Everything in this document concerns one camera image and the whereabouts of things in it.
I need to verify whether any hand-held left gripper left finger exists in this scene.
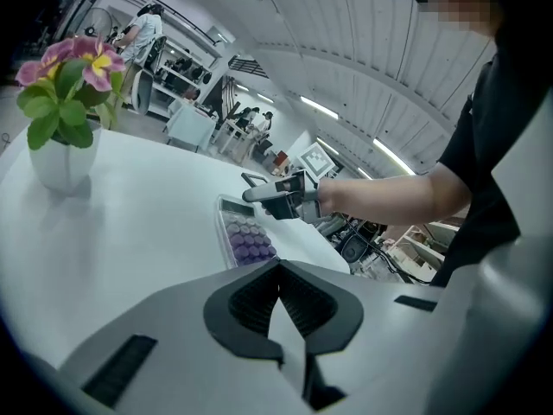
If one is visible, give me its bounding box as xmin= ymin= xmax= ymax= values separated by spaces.
xmin=59 ymin=259 xmax=312 ymax=415

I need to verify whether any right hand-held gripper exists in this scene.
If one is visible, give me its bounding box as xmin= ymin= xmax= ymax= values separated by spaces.
xmin=241 ymin=142 xmax=336 ymax=224

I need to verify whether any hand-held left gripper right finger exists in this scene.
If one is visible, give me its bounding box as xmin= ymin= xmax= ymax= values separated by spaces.
xmin=278 ymin=259 xmax=480 ymax=415

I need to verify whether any purple-keyed calculator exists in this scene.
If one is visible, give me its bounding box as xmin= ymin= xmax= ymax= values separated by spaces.
xmin=214 ymin=194 xmax=280 ymax=270

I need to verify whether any person's right forearm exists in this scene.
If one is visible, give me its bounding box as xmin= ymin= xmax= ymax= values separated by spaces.
xmin=317 ymin=162 xmax=472 ymax=227

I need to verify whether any ceiling light tube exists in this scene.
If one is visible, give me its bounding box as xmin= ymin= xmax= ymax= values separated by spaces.
xmin=299 ymin=95 xmax=340 ymax=119
xmin=372 ymin=137 xmax=416 ymax=176
xmin=316 ymin=136 xmax=340 ymax=156

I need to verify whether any black floor fan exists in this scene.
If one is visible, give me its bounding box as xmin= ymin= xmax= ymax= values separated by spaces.
xmin=340 ymin=231 xmax=373 ymax=264

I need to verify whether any table with pale cloth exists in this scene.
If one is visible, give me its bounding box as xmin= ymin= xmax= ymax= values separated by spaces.
xmin=165 ymin=100 xmax=218 ymax=154

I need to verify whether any white table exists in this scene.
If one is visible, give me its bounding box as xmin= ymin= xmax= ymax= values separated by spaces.
xmin=0 ymin=121 xmax=351 ymax=371

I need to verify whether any white shell chair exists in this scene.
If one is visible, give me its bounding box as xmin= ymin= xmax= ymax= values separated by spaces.
xmin=130 ymin=67 xmax=156 ymax=116

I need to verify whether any potted pink flower plant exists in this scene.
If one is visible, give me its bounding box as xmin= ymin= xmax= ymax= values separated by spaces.
xmin=15 ymin=35 xmax=127 ymax=195

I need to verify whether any person's black shirt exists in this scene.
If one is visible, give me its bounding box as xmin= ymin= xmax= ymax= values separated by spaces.
xmin=429 ymin=0 xmax=553 ymax=288

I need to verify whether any black standing fan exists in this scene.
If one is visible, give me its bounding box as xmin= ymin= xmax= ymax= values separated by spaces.
xmin=79 ymin=7 xmax=117 ymax=45

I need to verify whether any person's head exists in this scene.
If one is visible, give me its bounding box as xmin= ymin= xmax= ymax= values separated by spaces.
xmin=414 ymin=0 xmax=509 ymax=34

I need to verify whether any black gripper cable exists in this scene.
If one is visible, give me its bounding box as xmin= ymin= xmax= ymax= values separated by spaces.
xmin=340 ymin=216 xmax=433 ymax=285

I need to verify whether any white wall shelf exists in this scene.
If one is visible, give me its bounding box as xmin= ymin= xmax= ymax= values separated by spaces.
xmin=150 ymin=36 xmax=218 ymax=103

